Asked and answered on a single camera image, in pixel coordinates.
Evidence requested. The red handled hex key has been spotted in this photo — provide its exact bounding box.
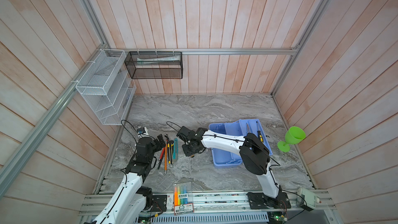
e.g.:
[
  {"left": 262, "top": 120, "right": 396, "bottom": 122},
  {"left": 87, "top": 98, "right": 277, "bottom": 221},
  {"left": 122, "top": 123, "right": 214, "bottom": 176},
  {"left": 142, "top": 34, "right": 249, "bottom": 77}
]
[{"left": 157, "top": 147, "right": 166, "bottom": 170}]

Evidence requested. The orange handled screwdriver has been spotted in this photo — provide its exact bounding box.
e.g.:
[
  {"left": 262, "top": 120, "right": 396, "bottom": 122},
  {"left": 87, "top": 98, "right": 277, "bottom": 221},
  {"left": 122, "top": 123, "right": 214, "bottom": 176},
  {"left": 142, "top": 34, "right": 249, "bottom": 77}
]
[{"left": 164, "top": 144, "right": 168, "bottom": 174}]

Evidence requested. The white wire mesh shelf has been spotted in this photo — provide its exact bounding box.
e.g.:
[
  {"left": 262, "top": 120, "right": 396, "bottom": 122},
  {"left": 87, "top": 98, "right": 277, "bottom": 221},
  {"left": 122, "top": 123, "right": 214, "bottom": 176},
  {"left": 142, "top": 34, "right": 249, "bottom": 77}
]
[{"left": 76, "top": 49, "right": 136, "bottom": 125}]

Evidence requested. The right aluminium frame post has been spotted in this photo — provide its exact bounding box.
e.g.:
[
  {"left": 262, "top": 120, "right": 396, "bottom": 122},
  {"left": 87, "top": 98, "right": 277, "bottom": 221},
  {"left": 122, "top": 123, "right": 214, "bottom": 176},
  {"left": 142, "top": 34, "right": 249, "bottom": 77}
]
[{"left": 270, "top": 0, "right": 331, "bottom": 99}]

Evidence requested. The silver metal tool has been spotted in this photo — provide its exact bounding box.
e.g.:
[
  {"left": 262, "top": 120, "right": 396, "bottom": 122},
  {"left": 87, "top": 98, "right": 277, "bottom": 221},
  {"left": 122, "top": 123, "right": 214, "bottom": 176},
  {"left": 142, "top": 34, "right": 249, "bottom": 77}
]
[{"left": 246, "top": 123, "right": 251, "bottom": 133}]

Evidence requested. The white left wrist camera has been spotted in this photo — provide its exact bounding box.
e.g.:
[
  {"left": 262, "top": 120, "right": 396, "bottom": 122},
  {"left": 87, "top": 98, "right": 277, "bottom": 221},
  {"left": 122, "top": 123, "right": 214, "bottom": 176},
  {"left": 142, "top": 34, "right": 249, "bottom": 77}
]
[{"left": 137, "top": 127, "right": 149, "bottom": 136}]

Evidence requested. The blue toolbox base tray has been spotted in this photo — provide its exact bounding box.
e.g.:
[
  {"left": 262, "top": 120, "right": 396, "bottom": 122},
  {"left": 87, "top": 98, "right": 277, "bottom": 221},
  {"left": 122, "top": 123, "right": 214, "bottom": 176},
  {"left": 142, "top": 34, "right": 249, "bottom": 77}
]
[{"left": 208, "top": 118, "right": 273, "bottom": 169}]

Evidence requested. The black wire mesh basket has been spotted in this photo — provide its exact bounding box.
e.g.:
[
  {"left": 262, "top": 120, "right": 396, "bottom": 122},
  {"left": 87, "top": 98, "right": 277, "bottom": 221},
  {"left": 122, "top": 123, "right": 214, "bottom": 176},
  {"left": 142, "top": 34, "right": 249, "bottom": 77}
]
[{"left": 124, "top": 51, "right": 183, "bottom": 79}]

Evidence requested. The green plastic goblet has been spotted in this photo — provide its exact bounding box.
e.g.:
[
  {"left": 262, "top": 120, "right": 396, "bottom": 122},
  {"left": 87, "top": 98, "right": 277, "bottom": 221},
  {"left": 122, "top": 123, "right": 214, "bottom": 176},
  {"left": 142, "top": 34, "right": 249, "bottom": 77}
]
[{"left": 277, "top": 126, "right": 306, "bottom": 152}]

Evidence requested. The horizontal aluminium wall rail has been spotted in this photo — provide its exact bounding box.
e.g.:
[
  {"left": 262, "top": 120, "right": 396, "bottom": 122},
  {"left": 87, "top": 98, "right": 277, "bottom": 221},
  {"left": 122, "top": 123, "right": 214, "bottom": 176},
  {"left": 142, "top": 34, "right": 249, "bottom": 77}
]
[{"left": 109, "top": 48, "right": 298, "bottom": 55}]

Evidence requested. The white toolbox lid pink handle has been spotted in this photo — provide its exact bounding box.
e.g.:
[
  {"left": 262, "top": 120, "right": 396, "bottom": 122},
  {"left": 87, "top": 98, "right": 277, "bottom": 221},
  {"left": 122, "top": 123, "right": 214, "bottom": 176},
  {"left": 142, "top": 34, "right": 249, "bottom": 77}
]
[{"left": 296, "top": 187, "right": 321, "bottom": 211}]

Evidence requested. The yellow black handled screwdriver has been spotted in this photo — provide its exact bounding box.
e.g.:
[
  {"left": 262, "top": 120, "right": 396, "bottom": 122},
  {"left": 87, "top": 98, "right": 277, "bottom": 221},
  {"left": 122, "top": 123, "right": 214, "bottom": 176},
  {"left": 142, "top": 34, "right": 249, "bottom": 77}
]
[{"left": 256, "top": 121, "right": 264, "bottom": 143}]

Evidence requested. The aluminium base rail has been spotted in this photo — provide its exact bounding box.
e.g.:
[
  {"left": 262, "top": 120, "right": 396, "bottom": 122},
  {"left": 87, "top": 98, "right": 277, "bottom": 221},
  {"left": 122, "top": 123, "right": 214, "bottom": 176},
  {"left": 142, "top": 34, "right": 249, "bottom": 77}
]
[{"left": 77, "top": 189, "right": 336, "bottom": 224}]

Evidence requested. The yellow black utility knife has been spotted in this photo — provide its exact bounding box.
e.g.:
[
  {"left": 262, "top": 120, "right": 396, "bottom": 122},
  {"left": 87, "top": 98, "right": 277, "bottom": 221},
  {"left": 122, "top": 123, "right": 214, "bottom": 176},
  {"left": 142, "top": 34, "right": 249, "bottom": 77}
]
[{"left": 167, "top": 141, "right": 174, "bottom": 166}]

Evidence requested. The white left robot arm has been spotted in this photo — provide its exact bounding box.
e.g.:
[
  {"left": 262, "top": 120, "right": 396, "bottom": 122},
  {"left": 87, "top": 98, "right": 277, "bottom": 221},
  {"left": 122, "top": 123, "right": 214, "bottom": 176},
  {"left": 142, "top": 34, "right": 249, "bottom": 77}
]
[{"left": 92, "top": 135, "right": 166, "bottom": 224}]

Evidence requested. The highlighter marker pack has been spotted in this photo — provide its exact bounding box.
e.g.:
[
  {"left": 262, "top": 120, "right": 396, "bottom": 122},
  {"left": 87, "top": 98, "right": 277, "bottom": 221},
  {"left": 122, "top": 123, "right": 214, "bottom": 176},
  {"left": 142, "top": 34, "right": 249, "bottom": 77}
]
[{"left": 173, "top": 181, "right": 194, "bottom": 215}]

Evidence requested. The left aluminium frame rail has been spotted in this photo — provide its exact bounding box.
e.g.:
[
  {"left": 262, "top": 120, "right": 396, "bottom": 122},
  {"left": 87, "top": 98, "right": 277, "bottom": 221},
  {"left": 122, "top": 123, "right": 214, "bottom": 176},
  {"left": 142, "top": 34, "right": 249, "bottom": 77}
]
[{"left": 1, "top": 43, "right": 109, "bottom": 198}]

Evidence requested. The teal utility knife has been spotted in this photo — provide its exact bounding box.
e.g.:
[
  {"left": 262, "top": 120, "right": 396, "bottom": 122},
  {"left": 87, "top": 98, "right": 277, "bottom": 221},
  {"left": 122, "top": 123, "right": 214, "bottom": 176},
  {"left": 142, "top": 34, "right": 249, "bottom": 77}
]
[{"left": 173, "top": 138, "right": 179, "bottom": 163}]

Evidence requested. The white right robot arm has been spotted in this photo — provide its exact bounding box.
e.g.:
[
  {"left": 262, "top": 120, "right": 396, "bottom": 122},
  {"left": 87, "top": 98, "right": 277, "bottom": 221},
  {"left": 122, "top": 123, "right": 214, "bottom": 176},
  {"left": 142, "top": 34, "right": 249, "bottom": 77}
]
[{"left": 177, "top": 127, "right": 291, "bottom": 210}]

